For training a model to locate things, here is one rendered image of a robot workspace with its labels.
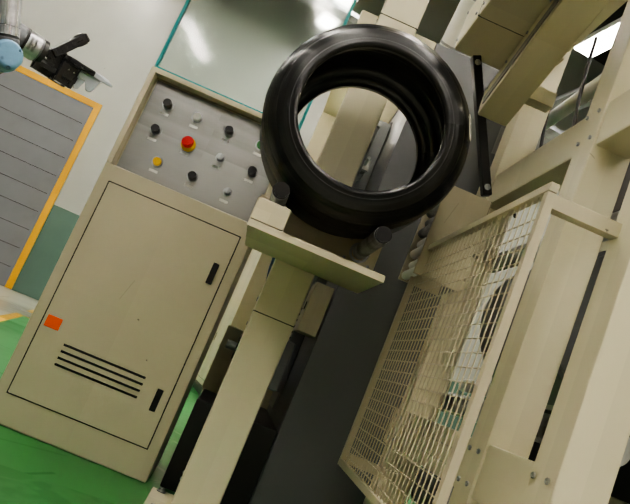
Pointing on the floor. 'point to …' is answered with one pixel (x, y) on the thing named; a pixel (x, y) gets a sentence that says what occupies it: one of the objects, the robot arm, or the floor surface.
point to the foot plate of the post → (158, 496)
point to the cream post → (281, 299)
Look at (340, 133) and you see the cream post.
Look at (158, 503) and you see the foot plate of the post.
